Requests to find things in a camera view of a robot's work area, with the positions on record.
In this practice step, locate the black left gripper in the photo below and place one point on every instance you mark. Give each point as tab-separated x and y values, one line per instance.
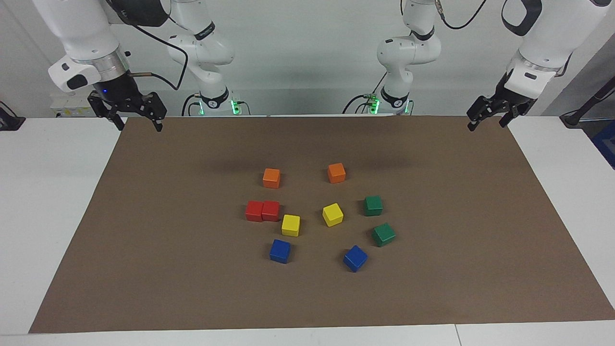
502	96

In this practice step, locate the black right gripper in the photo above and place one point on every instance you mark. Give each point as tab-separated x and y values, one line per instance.
117	91

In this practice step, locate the green wooden cube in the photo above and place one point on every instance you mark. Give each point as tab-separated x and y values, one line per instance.
373	205
383	234

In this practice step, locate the red wooden cube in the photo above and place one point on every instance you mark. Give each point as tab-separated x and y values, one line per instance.
271	210
254	211

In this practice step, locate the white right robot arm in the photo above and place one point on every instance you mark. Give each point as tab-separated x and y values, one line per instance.
81	29

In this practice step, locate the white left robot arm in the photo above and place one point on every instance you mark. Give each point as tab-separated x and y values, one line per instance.
408	53

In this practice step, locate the white power strip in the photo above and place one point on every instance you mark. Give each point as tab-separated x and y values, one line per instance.
72	103

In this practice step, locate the black tripod stand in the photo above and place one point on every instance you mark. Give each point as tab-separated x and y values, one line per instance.
571	119

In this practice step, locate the blue box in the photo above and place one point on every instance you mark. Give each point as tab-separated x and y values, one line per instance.
606	142

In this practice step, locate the black stand foot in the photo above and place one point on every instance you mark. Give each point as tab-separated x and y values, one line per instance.
9	122

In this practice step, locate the orange wooden cube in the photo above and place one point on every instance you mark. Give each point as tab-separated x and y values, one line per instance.
271	178
336	173

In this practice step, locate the yellow wooden cube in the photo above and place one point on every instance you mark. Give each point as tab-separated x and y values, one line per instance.
290	225
332	214

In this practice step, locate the brown table mat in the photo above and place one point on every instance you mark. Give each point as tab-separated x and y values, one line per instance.
192	288

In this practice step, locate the blue wooden cube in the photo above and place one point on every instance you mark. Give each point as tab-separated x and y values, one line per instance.
355	258
280	251

